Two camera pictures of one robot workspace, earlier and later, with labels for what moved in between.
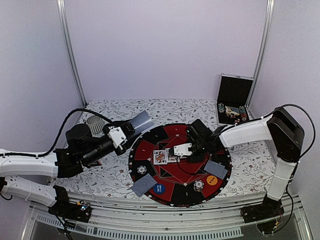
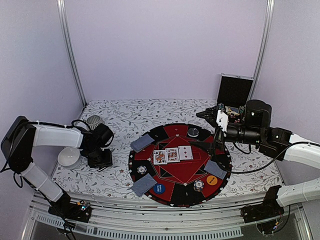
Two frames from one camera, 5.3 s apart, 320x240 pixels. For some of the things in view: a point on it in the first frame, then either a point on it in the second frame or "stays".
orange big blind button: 211,180 stays
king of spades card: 159,157 stays
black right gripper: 199,159 to 218,139
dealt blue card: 143,184 stays
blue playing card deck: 141,122 to 140,144
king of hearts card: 169,158 stays
